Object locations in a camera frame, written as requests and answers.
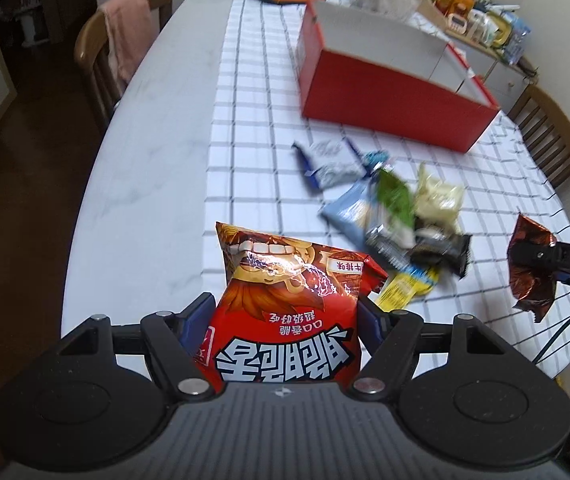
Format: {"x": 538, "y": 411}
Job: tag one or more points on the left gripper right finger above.
{"x": 392, "y": 339}

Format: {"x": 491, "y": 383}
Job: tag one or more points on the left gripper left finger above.
{"x": 171, "y": 341}

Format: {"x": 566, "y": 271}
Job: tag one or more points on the yellow minion jelly cup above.
{"x": 405, "y": 285}

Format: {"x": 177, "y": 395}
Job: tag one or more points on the red Oreo snack bag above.
{"x": 535, "y": 295}

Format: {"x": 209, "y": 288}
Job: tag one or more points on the black snack packet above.
{"x": 434, "y": 247}

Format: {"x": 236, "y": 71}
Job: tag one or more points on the green silver snack packet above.
{"x": 389, "y": 227}

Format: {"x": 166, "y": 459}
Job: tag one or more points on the red cartoon chips bag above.
{"x": 289, "y": 312}

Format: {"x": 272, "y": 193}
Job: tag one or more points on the pale yellow snack packet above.
{"x": 438, "y": 202}

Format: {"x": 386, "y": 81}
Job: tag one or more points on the white blue biscuit packet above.
{"x": 329, "y": 163}

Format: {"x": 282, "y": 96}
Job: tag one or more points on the blue foil candy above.
{"x": 373, "y": 160}

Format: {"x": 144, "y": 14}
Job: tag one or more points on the wooden chair right side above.
{"x": 545, "y": 131}

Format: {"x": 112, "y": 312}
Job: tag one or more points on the light blue snack packet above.
{"x": 355, "y": 214}

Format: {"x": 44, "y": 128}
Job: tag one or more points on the white grid tablecloth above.
{"x": 253, "y": 181}

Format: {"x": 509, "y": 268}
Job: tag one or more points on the white drawer cabinet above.
{"x": 505, "y": 82}

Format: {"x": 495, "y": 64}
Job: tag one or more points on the clear water bottle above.
{"x": 519, "y": 31}

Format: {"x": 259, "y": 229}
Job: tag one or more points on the yellow green container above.
{"x": 500, "y": 30}

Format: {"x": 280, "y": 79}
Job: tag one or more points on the red cardboard box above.
{"x": 360, "y": 69}

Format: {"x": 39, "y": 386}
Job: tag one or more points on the white kitchen timer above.
{"x": 457, "y": 23}

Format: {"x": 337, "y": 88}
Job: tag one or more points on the wooden chair with pink towel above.
{"x": 91, "y": 56}

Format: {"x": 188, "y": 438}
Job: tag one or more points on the pink towel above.
{"x": 130, "y": 32}

